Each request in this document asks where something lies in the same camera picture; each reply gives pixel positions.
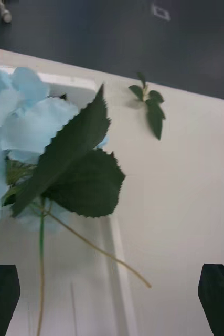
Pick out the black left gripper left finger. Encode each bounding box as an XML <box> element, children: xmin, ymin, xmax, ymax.
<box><xmin>0</xmin><ymin>264</ymin><xmax>21</xmax><ymax>336</ymax></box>

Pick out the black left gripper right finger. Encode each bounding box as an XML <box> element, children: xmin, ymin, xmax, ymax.
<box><xmin>197</xmin><ymin>263</ymin><xmax>224</xmax><ymax>336</ymax></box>

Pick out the loose green leaf twig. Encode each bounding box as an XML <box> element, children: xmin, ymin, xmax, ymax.
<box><xmin>128</xmin><ymin>72</ymin><xmax>167</xmax><ymax>141</ymax></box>

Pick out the grey chair leg with caster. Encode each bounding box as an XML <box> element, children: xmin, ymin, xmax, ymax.
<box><xmin>0</xmin><ymin>0</ymin><xmax>13</xmax><ymax>24</ymax></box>

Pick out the white floor socket plate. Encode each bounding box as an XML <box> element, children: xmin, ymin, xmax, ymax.
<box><xmin>151</xmin><ymin>3</ymin><xmax>172</xmax><ymax>22</ymax></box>

